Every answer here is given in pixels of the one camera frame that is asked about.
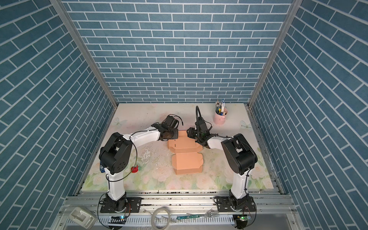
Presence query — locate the peach cardboard paper box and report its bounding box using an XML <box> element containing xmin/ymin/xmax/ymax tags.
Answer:
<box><xmin>168</xmin><ymin>130</ymin><xmax>204</xmax><ymax>175</ymax></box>

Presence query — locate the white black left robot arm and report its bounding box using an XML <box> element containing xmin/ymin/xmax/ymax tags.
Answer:
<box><xmin>99</xmin><ymin>114</ymin><xmax>184</xmax><ymax>202</ymax></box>

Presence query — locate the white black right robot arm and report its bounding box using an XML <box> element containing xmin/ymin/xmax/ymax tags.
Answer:
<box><xmin>187</xmin><ymin>117</ymin><xmax>258</xmax><ymax>205</ymax></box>

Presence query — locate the pink metal pen cup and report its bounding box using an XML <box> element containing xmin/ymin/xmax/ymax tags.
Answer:
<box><xmin>213</xmin><ymin>108</ymin><xmax>228</xmax><ymax>126</ymax></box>

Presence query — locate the white labelled marker pen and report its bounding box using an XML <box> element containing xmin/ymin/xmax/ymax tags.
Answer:
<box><xmin>220</xmin><ymin>99</ymin><xmax>225</xmax><ymax>116</ymax></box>

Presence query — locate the small red toy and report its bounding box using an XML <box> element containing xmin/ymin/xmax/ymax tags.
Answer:
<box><xmin>131</xmin><ymin>165</ymin><xmax>139</xmax><ymax>173</ymax></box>

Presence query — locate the blue stapler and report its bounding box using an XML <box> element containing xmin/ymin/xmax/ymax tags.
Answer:
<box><xmin>99</xmin><ymin>163</ymin><xmax>105</xmax><ymax>173</ymax></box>

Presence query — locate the white plastic holder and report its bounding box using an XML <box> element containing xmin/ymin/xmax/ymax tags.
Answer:
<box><xmin>69</xmin><ymin>207</ymin><xmax>97</xmax><ymax>229</ymax></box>

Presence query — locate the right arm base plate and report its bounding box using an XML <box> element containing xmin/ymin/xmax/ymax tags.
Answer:
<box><xmin>213</xmin><ymin>195</ymin><xmax>256</xmax><ymax>212</ymax></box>

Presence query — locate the green handled fork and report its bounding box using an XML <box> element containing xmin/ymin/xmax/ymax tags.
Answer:
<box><xmin>176</xmin><ymin>209</ymin><xmax>219</xmax><ymax>220</ymax></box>

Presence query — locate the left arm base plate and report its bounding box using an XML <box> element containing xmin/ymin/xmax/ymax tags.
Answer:
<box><xmin>99</xmin><ymin>195</ymin><xmax>142</xmax><ymax>213</ymax></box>

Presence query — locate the aluminium front rail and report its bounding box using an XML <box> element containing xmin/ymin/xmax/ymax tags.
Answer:
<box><xmin>60</xmin><ymin>190</ymin><xmax>297</xmax><ymax>214</ymax></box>

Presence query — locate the aluminium right corner post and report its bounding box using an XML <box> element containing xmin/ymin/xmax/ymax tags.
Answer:
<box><xmin>248</xmin><ymin>0</ymin><xmax>302</xmax><ymax>108</ymax></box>

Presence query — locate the aluminium corner post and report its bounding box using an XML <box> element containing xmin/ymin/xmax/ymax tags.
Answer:
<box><xmin>248</xmin><ymin>0</ymin><xmax>302</xmax><ymax>108</ymax></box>
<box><xmin>50</xmin><ymin>0</ymin><xmax>118</xmax><ymax>109</ymax></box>

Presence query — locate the aluminium left corner post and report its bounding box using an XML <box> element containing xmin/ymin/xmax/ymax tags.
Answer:
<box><xmin>50</xmin><ymin>0</ymin><xmax>118</xmax><ymax>109</ymax></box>

